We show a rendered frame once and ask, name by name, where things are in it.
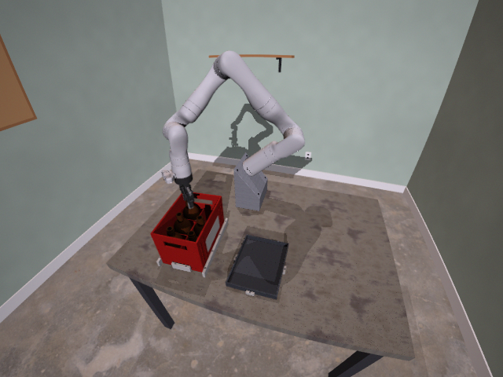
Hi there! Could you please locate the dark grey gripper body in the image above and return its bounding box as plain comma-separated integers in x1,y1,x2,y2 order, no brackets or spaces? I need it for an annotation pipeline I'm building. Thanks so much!
174,174,193,194

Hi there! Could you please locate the brown glass bottle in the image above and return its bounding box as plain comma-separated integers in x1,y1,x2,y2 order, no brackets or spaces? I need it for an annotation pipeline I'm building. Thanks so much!
165,226,183,248
193,215,206,236
183,201,200,220
187,231,198,242
174,212,192,235

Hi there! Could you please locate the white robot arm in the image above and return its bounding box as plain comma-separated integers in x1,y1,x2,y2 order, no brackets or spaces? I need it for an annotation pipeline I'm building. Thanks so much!
162,51,305,184

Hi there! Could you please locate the red bottle crate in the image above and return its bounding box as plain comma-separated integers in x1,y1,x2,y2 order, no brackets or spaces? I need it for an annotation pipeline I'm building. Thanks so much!
150,193,224,272

